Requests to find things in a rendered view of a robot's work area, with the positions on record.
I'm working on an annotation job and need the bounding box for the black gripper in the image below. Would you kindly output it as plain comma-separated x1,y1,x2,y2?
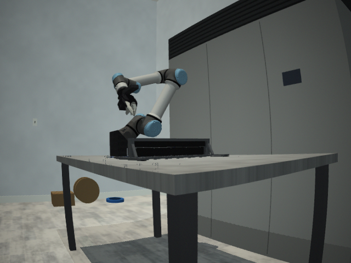
117,87,137,116

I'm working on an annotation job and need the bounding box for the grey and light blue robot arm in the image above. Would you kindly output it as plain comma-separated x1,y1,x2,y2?
112,68,188,140

